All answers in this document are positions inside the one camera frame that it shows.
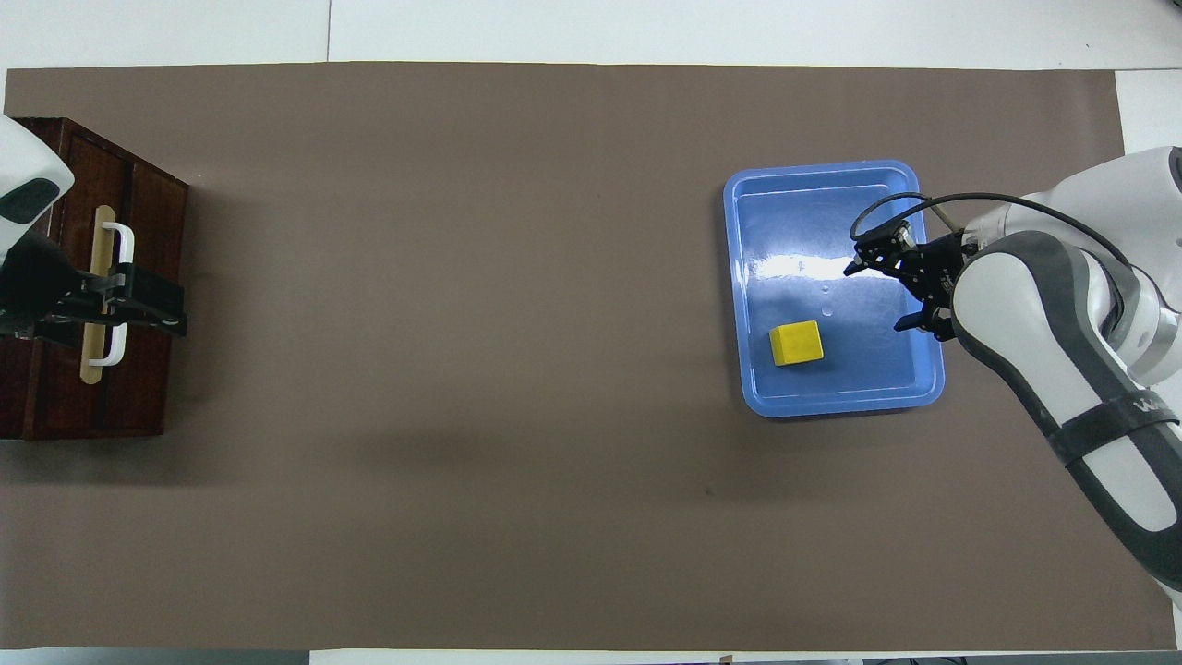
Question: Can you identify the wooden drawer with white handle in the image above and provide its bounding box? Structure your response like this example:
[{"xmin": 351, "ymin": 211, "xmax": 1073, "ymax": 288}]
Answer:
[{"xmin": 42, "ymin": 125, "xmax": 138, "ymax": 437}]

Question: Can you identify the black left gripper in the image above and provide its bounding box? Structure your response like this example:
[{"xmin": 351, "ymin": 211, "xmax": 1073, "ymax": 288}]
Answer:
[{"xmin": 0, "ymin": 231, "xmax": 189, "ymax": 348}]

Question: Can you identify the yellow cube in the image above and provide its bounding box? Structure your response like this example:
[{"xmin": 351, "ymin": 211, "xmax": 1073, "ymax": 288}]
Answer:
[{"xmin": 769, "ymin": 320, "xmax": 825, "ymax": 368}]

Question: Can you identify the brown table mat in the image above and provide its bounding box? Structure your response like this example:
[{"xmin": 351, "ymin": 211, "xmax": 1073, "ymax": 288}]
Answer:
[{"xmin": 0, "ymin": 61, "xmax": 1179, "ymax": 653}]

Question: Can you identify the dark wooden cabinet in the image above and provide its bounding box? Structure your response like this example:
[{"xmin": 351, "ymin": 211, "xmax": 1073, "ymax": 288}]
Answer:
[{"xmin": 0, "ymin": 117, "xmax": 190, "ymax": 441}]

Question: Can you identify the blue plastic tray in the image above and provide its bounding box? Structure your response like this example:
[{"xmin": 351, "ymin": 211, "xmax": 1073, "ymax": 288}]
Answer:
[{"xmin": 722, "ymin": 160, "xmax": 947, "ymax": 418}]

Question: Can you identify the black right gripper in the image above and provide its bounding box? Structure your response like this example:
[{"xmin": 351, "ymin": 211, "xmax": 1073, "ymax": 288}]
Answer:
[{"xmin": 843, "ymin": 222, "xmax": 972, "ymax": 342}]

